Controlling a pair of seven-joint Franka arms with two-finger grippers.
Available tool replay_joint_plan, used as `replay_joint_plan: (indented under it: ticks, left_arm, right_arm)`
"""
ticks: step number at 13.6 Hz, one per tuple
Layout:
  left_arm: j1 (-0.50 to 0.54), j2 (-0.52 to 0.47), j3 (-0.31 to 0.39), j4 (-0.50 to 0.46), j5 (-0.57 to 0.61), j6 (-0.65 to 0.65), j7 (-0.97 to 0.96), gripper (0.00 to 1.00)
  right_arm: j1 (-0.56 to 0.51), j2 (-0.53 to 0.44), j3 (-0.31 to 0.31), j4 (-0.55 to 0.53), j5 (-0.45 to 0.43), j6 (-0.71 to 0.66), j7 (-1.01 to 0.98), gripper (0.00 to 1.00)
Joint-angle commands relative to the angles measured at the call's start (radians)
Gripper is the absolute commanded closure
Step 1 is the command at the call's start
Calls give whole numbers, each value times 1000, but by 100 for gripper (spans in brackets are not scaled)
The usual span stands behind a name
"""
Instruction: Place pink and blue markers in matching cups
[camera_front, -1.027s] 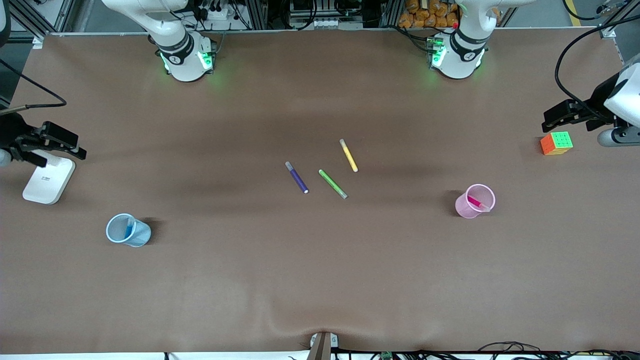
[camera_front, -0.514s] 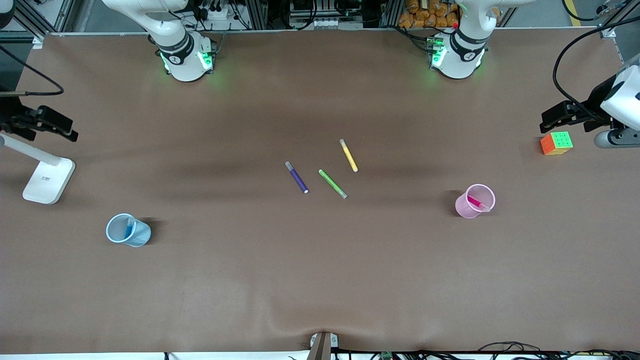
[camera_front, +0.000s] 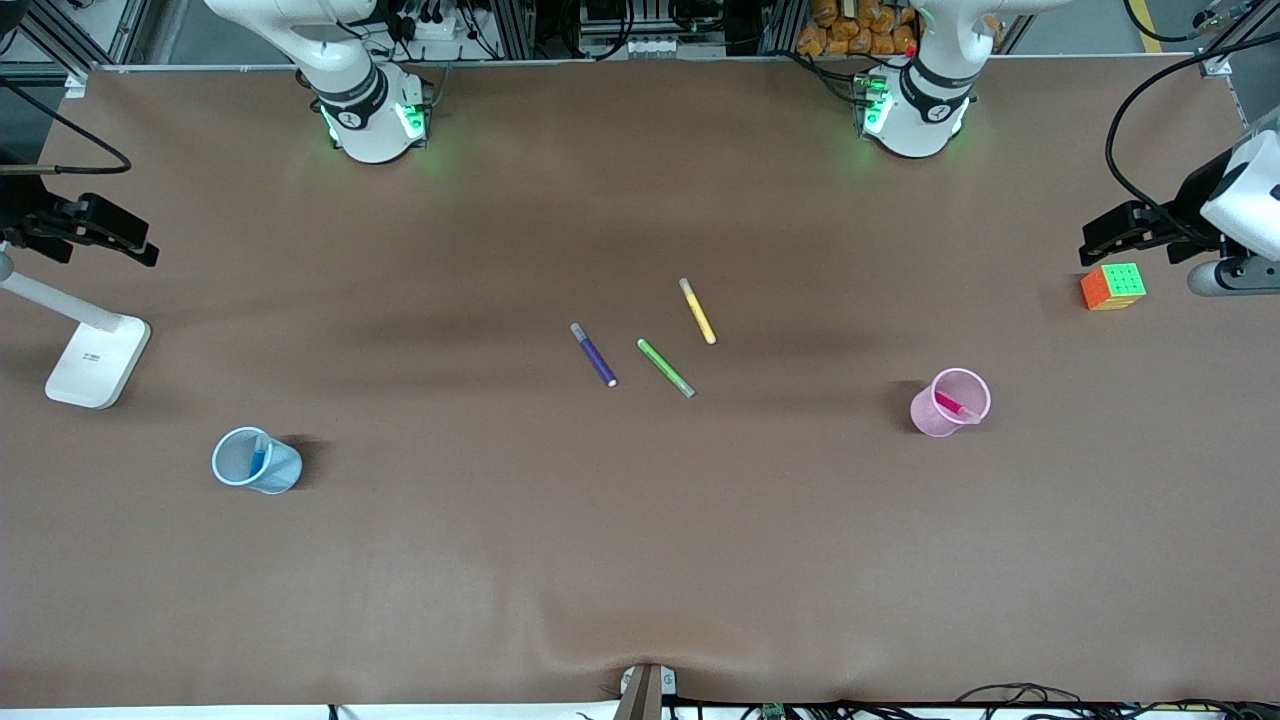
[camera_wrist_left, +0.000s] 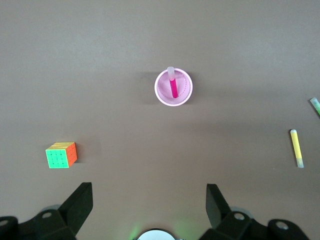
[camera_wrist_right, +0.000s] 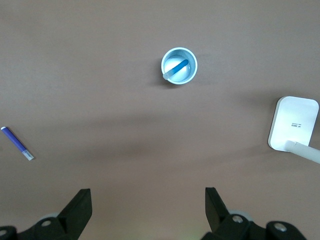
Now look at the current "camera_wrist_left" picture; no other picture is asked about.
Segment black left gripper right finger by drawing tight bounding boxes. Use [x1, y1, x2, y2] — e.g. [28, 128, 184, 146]
[199, 183, 311, 240]

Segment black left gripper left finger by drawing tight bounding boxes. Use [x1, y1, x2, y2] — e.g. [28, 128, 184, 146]
[0, 182, 94, 240]

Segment pink marker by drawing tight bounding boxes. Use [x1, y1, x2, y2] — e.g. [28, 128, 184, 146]
[166, 66, 179, 99]

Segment colourful puzzle cube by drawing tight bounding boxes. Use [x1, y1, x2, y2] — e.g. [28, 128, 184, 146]
[45, 141, 78, 169]

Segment yellow marker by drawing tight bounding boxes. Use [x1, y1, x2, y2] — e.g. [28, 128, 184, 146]
[289, 128, 305, 169]

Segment pink mesh cup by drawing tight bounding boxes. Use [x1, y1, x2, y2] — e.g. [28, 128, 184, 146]
[154, 69, 193, 108]

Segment green marker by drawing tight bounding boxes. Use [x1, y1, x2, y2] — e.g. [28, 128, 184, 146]
[309, 97, 320, 118]

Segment brown table cover sheet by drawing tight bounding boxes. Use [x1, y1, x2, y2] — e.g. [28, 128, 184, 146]
[0, 0, 320, 240]

